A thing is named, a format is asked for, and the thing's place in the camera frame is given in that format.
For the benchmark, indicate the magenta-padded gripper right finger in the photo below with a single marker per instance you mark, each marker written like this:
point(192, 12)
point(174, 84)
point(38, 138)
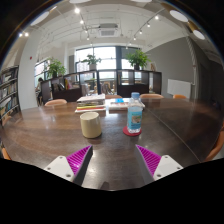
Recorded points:
point(166, 166)

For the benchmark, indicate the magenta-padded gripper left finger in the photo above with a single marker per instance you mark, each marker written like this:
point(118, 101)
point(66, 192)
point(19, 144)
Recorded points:
point(61, 166)

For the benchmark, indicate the clear blue-capped water bottle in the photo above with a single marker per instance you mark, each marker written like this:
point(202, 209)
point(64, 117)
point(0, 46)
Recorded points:
point(134, 116)

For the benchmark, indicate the flat round red coaster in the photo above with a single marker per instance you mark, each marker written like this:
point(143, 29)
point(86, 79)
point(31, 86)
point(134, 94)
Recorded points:
point(126, 132)

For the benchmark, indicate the stack of books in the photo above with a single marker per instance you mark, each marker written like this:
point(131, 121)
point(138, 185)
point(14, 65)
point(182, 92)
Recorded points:
point(90, 103)

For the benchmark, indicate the person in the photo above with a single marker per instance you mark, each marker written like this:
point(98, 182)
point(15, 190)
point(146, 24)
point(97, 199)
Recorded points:
point(39, 88)

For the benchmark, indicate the dark low shelf unit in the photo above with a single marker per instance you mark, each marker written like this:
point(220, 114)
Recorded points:
point(131, 90)

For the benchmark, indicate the tall bookshelf with books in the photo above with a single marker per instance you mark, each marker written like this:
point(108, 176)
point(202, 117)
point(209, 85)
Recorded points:
point(8, 96)

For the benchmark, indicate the group of potted green plants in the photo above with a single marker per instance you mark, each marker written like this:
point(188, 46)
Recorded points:
point(137, 59)

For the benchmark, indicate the white ceiling air conditioner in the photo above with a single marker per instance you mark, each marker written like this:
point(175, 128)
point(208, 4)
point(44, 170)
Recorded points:
point(108, 31)

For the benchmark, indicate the group of round ceiling lights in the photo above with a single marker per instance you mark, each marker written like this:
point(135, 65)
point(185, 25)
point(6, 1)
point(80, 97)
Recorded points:
point(178, 15)

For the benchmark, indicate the group of ceiling spotlights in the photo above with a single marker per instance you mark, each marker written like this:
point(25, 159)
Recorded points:
point(77, 10)

